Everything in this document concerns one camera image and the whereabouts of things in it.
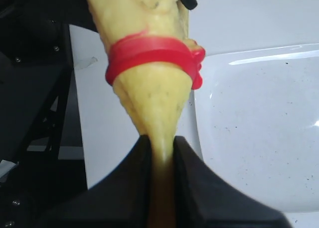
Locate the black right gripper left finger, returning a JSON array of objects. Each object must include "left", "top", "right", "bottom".
[{"left": 37, "top": 135, "right": 152, "bottom": 228}]

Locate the yellow rubber chicken toy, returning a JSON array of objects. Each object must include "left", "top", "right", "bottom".
[{"left": 87, "top": 0, "right": 205, "bottom": 228}]

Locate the white square plate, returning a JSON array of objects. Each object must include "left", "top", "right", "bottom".
[{"left": 194, "top": 44, "right": 319, "bottom": 213}]

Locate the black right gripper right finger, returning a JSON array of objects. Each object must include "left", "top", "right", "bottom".
[{"left": 173, "top": 136, "right": 291, "bottom": 228}]

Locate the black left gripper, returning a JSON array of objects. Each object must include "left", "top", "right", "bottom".
[{"left": 0, "top": 0, "right": 95, "bottom": 228}]

